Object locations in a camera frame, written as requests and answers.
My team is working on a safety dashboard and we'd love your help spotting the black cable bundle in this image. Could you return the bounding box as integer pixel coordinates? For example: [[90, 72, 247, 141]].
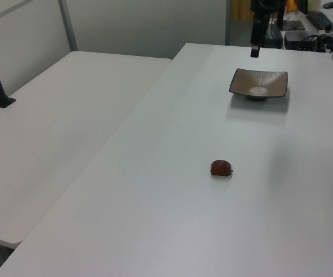
[[316, 33, 333, 53]]

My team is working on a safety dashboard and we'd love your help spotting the small round brown food item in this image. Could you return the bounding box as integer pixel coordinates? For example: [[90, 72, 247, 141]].
[[210, 159, 234, 178]]

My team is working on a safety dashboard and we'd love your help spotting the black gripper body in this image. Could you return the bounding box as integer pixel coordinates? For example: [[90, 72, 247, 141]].
[[250, 0, 284, 23]]

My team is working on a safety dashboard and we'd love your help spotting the black monitor stand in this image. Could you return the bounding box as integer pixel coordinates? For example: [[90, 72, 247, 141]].
[[275, 0, 306, 31]]

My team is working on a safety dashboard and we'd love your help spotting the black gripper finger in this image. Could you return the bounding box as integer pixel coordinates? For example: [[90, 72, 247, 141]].
[[250, 19, 263, 58]]

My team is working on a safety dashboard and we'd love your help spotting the square brown ceramic plate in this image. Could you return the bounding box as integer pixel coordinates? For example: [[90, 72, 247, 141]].
[[229, 68, 289, 102]]

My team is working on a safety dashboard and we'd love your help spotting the black keyboard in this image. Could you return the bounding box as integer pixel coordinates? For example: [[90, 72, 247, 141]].
[[306, 10, 333, 30]]

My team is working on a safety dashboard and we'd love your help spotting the grey partition post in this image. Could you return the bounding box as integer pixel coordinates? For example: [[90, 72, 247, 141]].
[[58, 0, 78, 53], [225, 0, 232, 46]]

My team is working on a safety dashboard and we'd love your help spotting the black electronics box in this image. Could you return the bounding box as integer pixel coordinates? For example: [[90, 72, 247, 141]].
[[283, 31, 319, 52]]

